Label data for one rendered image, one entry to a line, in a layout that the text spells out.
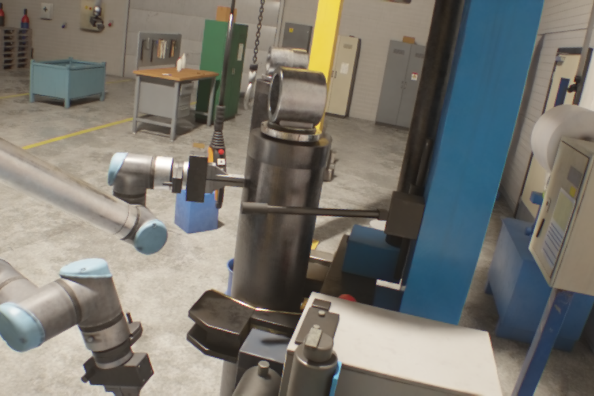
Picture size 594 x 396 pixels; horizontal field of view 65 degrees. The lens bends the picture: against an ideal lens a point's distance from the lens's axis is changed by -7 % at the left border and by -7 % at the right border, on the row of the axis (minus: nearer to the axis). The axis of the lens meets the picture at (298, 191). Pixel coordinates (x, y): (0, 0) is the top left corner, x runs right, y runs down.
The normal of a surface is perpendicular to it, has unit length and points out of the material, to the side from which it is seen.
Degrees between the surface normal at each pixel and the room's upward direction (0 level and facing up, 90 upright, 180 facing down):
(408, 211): 90
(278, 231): 90
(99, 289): 71
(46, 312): 52
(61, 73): 90
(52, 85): 90
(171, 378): 0
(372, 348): 0
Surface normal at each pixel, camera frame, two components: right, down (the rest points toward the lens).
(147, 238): 0.64, 0.36
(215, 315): 0.15, -0.94
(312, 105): 0.22, 0.47
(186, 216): -0.75, 0.09
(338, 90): -0.23, 0.26
